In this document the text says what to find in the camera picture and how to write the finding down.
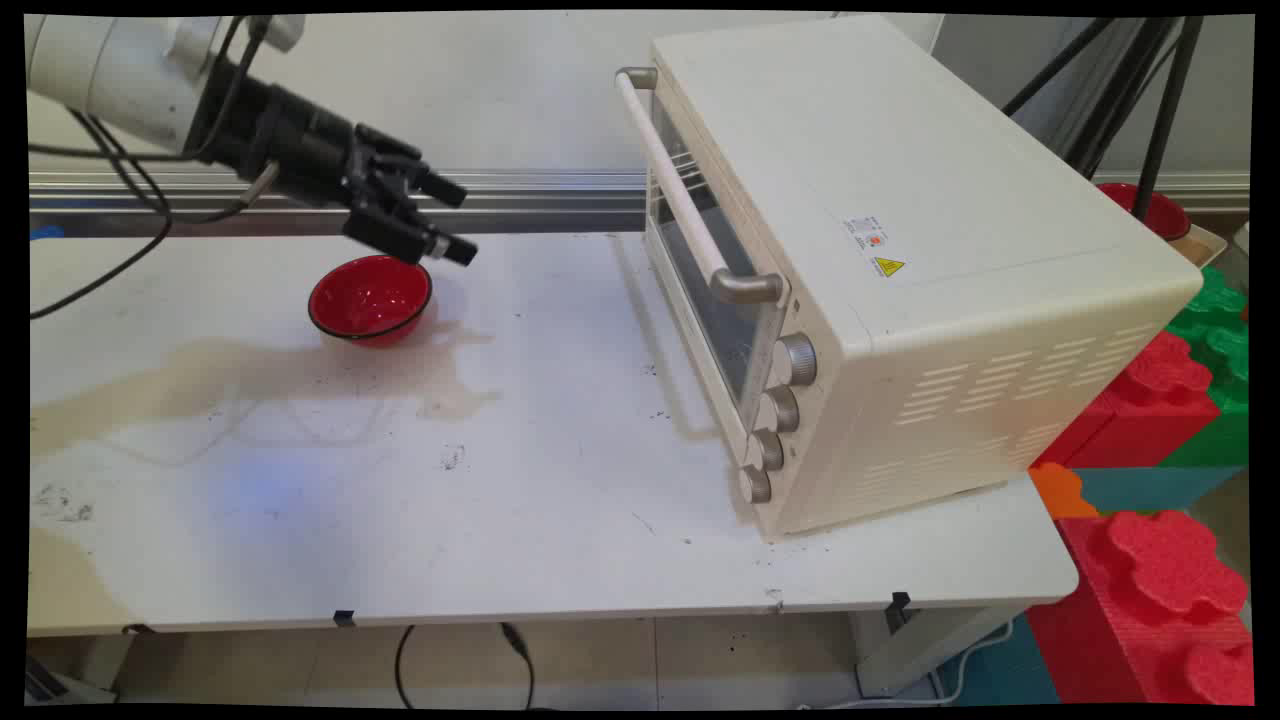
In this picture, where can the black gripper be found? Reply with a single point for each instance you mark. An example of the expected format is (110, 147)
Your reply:
(290, 140)

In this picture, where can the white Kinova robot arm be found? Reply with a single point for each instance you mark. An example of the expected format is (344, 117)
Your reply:
(110, 70)

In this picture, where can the red bowl with black rim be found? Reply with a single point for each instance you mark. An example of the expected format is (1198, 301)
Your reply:
(1165, 212)
(368, 297)

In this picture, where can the silver oven knob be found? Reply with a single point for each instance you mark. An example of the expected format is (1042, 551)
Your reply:
(754, 485)
(779, 409)
(766, 450)
(797, 360)

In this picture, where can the warning sticker on oven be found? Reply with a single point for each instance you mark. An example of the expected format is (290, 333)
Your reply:
(875, 245)

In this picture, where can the cream toaster oven body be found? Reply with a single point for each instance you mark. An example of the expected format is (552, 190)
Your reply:
(900, 200)

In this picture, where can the white table leg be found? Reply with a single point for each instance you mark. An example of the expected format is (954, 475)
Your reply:
(930, 645)

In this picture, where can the orange foam piece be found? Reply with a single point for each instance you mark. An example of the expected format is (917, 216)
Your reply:
(1062, 492)

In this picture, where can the black tripod stand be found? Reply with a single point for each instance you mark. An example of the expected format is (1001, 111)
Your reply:
(1165, 120)

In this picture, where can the small red foam block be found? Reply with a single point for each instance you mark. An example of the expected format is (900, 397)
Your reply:
(1150, 400)

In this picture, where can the teal foam piece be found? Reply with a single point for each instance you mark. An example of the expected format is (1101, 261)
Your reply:
(1150, 488)

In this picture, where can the cardboard tray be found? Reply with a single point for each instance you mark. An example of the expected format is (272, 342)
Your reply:
(1205, 243)

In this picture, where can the green foam block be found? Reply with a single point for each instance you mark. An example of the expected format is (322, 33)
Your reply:
(1220, 330)

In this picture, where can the large red foam block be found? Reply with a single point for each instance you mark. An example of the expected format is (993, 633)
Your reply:
(1150, 610)

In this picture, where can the aluminium rail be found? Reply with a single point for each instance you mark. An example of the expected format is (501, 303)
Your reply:
(540, 205)

